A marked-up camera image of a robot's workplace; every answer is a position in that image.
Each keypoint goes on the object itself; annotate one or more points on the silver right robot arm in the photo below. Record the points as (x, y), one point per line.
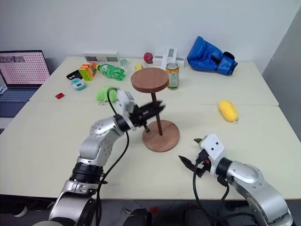
(254, 186)

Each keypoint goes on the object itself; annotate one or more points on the small red packet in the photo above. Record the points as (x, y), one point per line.
(60, 95)

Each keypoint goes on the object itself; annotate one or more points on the small yellow block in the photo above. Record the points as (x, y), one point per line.
(139, 67)

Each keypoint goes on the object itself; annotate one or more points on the red round fruit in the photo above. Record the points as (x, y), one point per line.
(148, 57)

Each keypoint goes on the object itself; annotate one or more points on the yellow plush toy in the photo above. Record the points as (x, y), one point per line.
(228, 110)

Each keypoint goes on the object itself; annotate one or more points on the green plastic bottle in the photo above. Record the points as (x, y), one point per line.
(114, 71)

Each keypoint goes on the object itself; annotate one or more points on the white grey carton stack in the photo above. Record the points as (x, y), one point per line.
(168, 57)

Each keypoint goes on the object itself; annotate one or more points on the round wooden base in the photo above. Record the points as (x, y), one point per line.
(165, 141)

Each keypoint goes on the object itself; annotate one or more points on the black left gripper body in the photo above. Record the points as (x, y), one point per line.
(138, 117)

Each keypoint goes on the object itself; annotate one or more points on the wooden pole with round disc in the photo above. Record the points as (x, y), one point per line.
(150, 80)

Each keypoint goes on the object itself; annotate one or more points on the small red object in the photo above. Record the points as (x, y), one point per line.
(154, 209)

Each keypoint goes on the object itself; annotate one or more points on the blue boxing glove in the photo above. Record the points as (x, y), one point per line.
(209, 56)

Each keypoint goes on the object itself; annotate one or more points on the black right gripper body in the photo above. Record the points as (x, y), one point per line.
(203, 164)

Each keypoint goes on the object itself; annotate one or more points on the black phone case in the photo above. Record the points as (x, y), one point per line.
(74, 75)

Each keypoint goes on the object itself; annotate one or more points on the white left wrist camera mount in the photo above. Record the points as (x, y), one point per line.
(124, 100)

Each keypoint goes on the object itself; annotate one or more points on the yellow green drink can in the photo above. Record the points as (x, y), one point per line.
(173, 77)

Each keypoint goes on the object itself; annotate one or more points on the small teal white gadget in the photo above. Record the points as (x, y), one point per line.
(78, 84)

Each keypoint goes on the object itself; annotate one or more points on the long white grey box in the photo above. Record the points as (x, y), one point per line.
(101, 57)

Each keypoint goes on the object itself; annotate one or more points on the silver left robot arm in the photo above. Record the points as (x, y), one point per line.
(98, 143)

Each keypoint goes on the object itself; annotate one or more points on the dark rounded shape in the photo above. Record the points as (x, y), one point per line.
(138, 217)

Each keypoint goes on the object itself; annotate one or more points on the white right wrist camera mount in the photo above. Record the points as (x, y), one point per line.
(212, 148)

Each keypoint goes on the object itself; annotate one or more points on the green plush toy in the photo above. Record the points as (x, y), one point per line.
(104, 94)

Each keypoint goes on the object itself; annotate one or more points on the orange green toy block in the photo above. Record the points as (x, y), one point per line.
(87, 70)

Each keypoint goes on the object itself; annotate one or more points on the open laptop computer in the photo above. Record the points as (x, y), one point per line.
(22, 70)

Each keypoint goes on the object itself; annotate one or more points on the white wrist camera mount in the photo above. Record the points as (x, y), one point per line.
(212, 148)
(124, 100)

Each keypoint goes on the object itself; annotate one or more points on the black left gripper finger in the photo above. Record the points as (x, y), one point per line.
(156, 111)
(151, 105)

